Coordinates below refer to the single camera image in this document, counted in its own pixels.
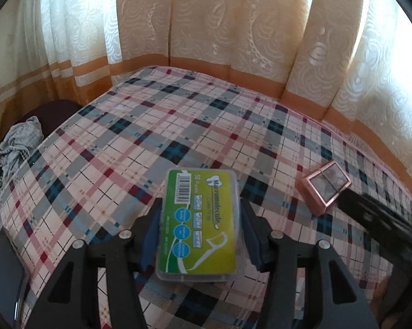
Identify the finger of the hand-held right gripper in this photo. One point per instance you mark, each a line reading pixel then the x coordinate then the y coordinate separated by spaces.
pixel 380 222

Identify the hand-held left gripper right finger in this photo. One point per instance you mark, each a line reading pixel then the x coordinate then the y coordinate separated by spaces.
pixel 252 236

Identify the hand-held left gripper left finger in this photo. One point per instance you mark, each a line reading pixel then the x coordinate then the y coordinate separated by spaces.
pixel 151 236

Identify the green label floss pick box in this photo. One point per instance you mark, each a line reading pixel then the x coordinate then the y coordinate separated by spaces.
pixel 199 226

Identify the rose gold framed box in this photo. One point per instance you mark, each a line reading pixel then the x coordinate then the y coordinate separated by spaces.
pixel 324 186

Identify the black phone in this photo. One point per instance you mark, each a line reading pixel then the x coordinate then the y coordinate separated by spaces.
pixel 4 277

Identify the dark brown seat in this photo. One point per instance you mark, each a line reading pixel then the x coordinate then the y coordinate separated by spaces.
pixel 55 113

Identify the grey patterned cloth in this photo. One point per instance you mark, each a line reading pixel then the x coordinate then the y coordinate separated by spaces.
pixel 14 147

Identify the cream lace curtain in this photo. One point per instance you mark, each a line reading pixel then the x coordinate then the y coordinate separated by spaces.
pixel 226 24

